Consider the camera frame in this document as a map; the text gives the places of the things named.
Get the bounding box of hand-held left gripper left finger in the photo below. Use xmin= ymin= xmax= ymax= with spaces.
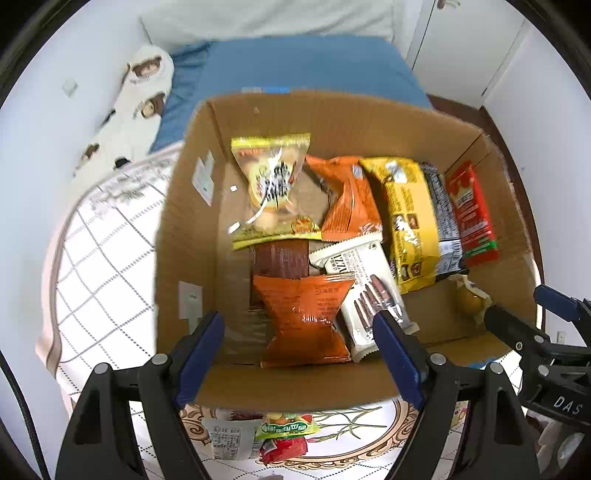
xmin=55 ymin=311 xmax=226 ymax=480

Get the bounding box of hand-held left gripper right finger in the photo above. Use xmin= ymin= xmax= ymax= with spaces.
xmin=372 ymin=311 xmax=541 ymax=480

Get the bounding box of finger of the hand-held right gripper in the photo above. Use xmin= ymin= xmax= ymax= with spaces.
xmin=533 ymin=285 xmax=591 ymax=325
xmin=482 ymin=305 xmax=553 ymax=358

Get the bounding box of yellow braised egg packet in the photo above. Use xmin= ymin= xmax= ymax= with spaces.
xmin=445 ymin=274 xmax=494 ymax=329

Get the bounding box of white chocolate stick packet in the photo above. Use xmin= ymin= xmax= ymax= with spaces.
xmin=308 ymin=232 xmax=419 ymax=363

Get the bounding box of orange snack packet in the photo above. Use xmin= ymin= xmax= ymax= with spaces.
xmin=305 ymin=155 xmax=384 ymax=243
xmin=252 ymin=272 xmax=356 ymax=369

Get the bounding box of long red white packet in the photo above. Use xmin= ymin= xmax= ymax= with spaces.
xmin=444 ymin=161 xmax=500 ymax=268

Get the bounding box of brown snack packet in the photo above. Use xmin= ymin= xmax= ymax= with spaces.
xmin=249 ymin=239 xmax=310 ymax=313

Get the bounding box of large yellow black packet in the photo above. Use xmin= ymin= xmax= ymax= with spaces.
xmin=359 ymin=157 xmax=465 ymax=295

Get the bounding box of clear yellow pastry packet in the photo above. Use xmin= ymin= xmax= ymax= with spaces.
xmin=230 ymin=133 xmax=324 ymax=251

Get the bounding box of cardboard box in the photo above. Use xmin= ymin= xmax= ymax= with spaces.
xmin=154 ymin=90 xmax=544 ymax=412

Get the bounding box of white grey snack packet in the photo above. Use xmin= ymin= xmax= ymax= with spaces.
xmin=203 ymin=418 xmax=264 ymax=463

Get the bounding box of green snack packet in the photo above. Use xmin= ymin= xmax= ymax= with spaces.
xmin=255 ymin=412 xmax=321 ymax=440

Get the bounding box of white diamond pattern quilt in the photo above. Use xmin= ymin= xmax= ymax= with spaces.
xmin=37 ymin=143 xmax=468 ymax=480

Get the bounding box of red snack packet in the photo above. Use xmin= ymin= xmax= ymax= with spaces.
xmin=260 ymin=437 xmax=309 ymax=465

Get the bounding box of bear print pillow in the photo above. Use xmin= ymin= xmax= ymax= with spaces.
xmin=71 ymin=44 xmax=175 ymax=179

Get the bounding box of white door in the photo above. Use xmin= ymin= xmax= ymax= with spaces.
xmin=406 ymin=0 xmax=533 ymax=110

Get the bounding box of blue bed sheet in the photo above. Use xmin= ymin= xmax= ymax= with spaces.
xmin=148 ymin=36 xmax=435 ymax=156

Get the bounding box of grey pillow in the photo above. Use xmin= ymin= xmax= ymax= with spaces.
xmin=141 ymin=0 xmax=399 ymax=51

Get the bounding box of black cable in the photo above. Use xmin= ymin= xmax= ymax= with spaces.
xmin=0 ymin=353 xmax=52 ymax=480

